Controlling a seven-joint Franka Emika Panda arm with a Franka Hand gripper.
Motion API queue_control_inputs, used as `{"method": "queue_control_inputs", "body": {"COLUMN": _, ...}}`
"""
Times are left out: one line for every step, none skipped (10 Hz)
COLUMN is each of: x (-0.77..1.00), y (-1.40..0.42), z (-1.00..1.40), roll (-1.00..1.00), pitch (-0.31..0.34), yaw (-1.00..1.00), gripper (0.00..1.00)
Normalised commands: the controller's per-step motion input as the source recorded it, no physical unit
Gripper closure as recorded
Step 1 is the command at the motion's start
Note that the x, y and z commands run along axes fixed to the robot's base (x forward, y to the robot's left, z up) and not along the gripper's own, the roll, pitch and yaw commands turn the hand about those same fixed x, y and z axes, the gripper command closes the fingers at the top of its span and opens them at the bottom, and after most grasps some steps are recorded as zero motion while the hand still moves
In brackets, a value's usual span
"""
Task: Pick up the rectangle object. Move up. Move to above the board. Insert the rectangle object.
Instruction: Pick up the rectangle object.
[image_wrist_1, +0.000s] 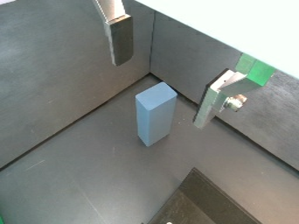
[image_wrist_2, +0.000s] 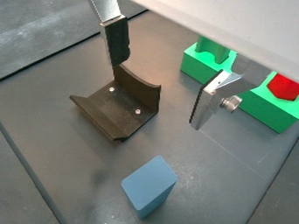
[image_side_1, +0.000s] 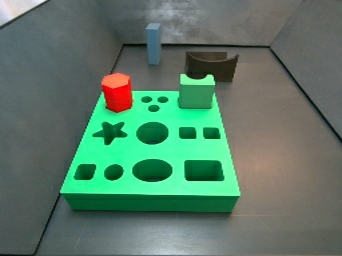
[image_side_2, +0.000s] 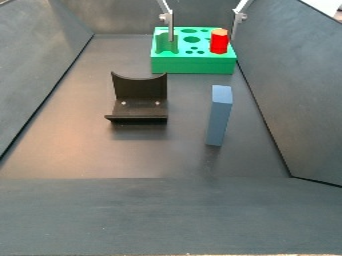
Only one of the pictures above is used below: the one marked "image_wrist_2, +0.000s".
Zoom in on black curved cradle holder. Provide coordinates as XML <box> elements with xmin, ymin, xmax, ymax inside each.
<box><xmin>69</xmin><ymin>65</ymin><xmax>161</xmax><ymax>141</ymax></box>

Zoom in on green shape sorting board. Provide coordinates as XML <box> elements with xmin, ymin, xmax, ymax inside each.
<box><xmin>181</xmin><ymin>43</ymin><xmax>299</xmax><ymax>133</ymax></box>

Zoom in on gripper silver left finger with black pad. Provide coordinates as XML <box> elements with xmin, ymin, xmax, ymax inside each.
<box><xmin>88</xmin><ymin>0</ymin><xmax>129</xmax><ymax>67</ymax></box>

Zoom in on light green notched block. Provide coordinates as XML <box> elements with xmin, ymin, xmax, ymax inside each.
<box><xmin>195</xmin><ymin>36</ymin><xmax>229</xmax><ymax>64</ymax></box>

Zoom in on blue rectangular block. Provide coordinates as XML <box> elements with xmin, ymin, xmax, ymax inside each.
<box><xmin>121</xmin><ymin>156</ymin><xmax>177</xmax><ymax>219</ymax></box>

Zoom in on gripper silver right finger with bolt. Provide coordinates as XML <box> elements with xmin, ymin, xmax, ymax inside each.
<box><xmin>189</xmin><ymin>54</ymin><xmax>271</xmax><ymax>130</ymax></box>

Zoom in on red hexagonal peg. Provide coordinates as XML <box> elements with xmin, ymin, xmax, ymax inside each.
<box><xmin>267</xmin><ymin>73</ymin><xmax>299</xmax><ymax>101</ymax></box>

